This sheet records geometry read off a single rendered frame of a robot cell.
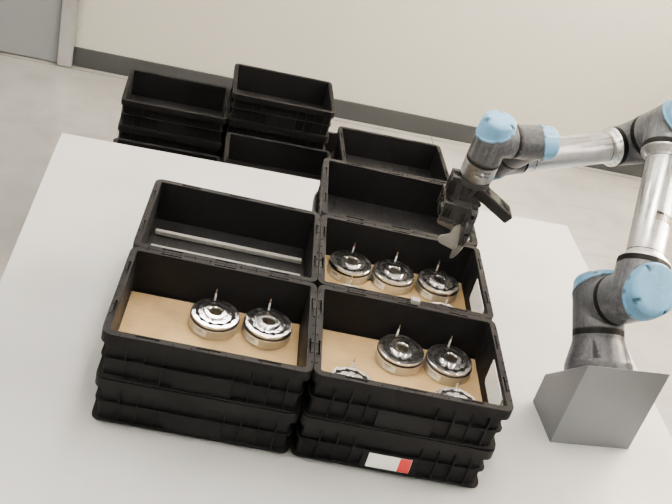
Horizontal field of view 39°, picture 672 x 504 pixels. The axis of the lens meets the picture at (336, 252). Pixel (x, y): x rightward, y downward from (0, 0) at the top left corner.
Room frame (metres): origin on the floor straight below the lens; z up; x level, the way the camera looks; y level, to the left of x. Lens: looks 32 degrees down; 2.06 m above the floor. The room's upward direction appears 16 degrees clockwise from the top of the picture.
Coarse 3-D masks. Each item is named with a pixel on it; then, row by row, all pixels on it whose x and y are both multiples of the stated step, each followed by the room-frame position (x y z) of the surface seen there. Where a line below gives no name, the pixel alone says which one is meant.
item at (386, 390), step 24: (336, 288) 1.68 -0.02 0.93; (432, 312) 1.70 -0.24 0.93; (456, 312) 1.72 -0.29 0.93; (336, 384) 1.39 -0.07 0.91; (360, 384) 1.40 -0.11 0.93; (384, 384) 1.41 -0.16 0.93; (504, 384) 1.54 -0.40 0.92; (456, 408) 1.42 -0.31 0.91; (480, 408) 1.43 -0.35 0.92; (504, 408) 1.44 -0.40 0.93
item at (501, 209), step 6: (480, 192) 1.87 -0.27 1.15; (486, 192) 1.88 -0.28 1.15; (492, 192) 1.91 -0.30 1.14; (480, 198) 1.87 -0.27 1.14; (486, 198) 1.87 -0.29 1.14; (492, 198) 1.88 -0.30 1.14; (498, 198) 1.91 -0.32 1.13; (486, 204) 1.87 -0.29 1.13; (492, 204) 1.88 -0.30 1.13; (498, 204) 1.88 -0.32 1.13; (504, 204) 1.90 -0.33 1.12; (492, 210) 1.88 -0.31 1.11; (498, 210) 1.88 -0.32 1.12; (504, 210) 1.88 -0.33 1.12; (510, 210) 1.91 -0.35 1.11; (498, 216) 1.88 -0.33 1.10; (504, 216) 1.89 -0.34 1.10; (510, 216) 1.89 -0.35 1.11; (504, 222) 1.89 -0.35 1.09
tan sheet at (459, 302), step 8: (328, 256) 1.96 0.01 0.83; (328, 280) 1.85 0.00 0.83; (336, 280) 1.86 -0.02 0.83; (368, 280) 1.90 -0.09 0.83; (368, 288) 1.87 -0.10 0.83; (376, 288) 1.88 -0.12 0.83; (400, 296) 1.87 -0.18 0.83; (408, 296) 1.88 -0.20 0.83; (416, 296) 1.89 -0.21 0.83; (456, 296) 1.94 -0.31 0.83; (456, 304) 1.91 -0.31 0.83; (464, 304) 1.92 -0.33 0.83
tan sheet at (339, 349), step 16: (336, 336) 1.65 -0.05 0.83; (352, 336) 1.67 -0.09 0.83; (336, 352) 1.60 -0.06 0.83; (352, 352) 1.61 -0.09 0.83; (368, 352) 1.63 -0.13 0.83; (368, 368) 1.57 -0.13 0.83; (400, 384) 1.55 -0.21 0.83; (416, 384) 1.57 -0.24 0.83; (432, 384) 1.58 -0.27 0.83; (464, 384) 1.61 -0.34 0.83; (480, 400) 1.57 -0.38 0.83
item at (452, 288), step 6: (426, 270) 1.97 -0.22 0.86; (432, 270) 1.98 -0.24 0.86; (438, 270) 1.98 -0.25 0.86; (420, 276) 1.93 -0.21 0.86; (426, 276) 1.94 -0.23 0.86; (450, 276) 1.97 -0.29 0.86; (420, 282) 1.91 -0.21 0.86; (426, 282) 1.92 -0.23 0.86; (450, 282) 1.94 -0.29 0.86; (456, 282) 1.95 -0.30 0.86; (426, 288) 1.90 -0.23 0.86; (432, 288) 1.90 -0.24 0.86; (438, 288) 1.90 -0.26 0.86; (444, 288) 1.91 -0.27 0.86; (450, 288) 1.92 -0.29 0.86; (456, 288) 1.93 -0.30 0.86; (444, 294) 1.89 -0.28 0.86; (450, 294) 1.90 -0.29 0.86
